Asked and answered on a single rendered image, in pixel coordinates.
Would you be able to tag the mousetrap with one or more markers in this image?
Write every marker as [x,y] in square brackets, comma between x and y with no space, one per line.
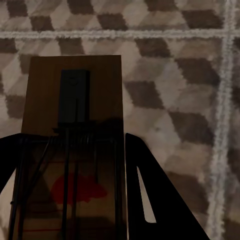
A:
[70,181]

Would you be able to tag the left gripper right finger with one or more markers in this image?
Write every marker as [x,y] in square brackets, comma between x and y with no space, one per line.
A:
[174,219]

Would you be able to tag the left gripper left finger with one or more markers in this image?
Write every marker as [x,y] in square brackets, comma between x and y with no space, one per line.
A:
[9,157]

